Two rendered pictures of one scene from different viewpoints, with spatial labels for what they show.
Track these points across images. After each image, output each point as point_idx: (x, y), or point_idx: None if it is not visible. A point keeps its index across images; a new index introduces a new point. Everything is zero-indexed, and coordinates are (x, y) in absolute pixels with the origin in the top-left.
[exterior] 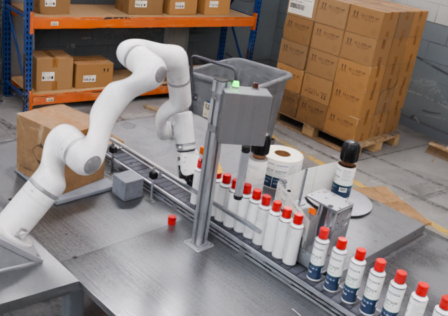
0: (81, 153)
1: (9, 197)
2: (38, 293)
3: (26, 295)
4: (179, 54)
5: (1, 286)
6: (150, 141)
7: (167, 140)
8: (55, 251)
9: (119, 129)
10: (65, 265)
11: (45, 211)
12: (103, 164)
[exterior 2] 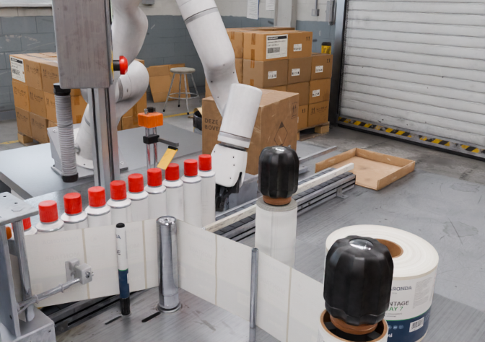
0: None
1: (193, 159)
2: (18, 185)
3: (16, 182)
4: None
5: (33, 173)
6: (432, 204)
7: (457, 215)
8: (90, 183)
9: (438, 183)
10: (64, 190)
11: (87, 136)
12: (258, 163)
